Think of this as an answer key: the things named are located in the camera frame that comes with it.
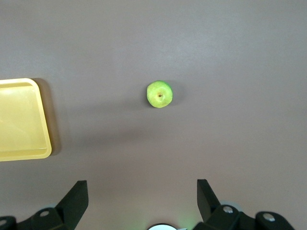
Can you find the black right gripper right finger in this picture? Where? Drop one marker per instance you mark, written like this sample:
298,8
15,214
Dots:
211,210

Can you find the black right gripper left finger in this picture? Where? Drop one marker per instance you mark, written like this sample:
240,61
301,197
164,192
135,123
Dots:
69,208

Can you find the green apple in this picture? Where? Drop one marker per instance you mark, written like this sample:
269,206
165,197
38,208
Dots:
159,95

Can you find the yellow plastic tray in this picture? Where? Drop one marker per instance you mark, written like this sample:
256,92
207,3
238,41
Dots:
21,119

